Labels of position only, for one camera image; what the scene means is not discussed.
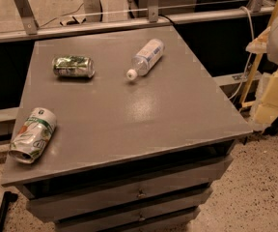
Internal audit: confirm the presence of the green soda can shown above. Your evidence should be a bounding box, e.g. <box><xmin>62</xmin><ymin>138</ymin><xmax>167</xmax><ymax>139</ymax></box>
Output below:
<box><xmin>52</xmin><ymin>55</ymin><xmax>96</xmax><ymax>78</ymax></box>

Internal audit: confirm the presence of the white green crushed can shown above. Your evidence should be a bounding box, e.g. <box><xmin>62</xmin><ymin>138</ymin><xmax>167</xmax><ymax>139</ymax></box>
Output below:
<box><xmin>9</xmin><ymin>107</ymin><xmax>57</xmax><ymax>164</ymax></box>

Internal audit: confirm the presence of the grey drawer cabinet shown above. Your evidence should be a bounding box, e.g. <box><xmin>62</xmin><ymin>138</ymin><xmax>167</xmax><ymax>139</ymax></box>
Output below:
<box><xmin>0</xmin><ymin>25</ymin><xmax>254</xmax><ymax>232</ymax></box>

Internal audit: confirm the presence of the clear plastic water bottle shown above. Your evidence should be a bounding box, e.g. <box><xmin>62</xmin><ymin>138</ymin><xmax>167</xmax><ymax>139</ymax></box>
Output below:
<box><xmin>126</xmin><ymin>39</ymin><xmax>165</xmax><ymax>81</ymax></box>

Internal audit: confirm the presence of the bottom grey drawer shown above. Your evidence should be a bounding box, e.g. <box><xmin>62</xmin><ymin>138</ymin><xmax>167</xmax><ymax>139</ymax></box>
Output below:
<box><xmin>100</xmin><ymin>207</ymin><xmax>200</xmax><ymax>232</ymax></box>

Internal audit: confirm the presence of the grey drawer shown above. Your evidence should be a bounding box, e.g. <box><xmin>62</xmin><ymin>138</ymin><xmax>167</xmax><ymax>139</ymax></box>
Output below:
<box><xmin>100</xmin><ymin>207</ymin><xmax>200</xmax><ymax>232</ymax></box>
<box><xmin>27</xmin><ymin>155</ymin><xmax>233</xmax><ymax>222</ymax></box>
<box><xmin>54</xmin><ymin>187</ymin><xmax>213</xmax><ymax>232</ymax></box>

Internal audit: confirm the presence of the top grey drawer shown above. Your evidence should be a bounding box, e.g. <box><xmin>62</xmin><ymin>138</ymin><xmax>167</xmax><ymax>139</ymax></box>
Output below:
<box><xmin>27</xmin><ymin>155</ymin><xmax>233</xmax><ymax>222</ymax></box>

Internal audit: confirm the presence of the middle grey drawer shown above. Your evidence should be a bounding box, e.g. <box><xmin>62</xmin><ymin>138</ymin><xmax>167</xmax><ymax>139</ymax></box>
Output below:
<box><xmin>54</xmin><ymin>187</ymin><xmax>213</xmax><ymax>232</ymax></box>

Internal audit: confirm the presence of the yellow foam block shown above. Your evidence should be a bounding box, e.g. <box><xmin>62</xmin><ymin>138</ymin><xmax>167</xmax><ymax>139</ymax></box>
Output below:
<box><xmin>251</xmin><ymin>70</ymin><xmax>278</xmax><ymax>127</ymax></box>

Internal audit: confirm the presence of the black stand leg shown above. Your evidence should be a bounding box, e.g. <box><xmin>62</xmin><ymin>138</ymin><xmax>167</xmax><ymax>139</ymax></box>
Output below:
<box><xmin>0</xmin><ymin>191</ymin><xmax>18</xmax><ymax>232</ymax></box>

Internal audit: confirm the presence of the white cable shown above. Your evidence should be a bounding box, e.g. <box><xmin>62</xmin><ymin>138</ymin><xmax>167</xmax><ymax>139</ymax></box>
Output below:
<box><xmin>228</xmin><ymin>5</ymin><xmax>256</xmax><ymax>101</ymax></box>

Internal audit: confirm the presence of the metal railing frame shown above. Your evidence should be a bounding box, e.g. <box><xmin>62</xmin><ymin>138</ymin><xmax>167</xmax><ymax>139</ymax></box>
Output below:
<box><xmin>0</xmin><ymin>0</ymin><xmax>277</xmax><ymax>45</ymax></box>

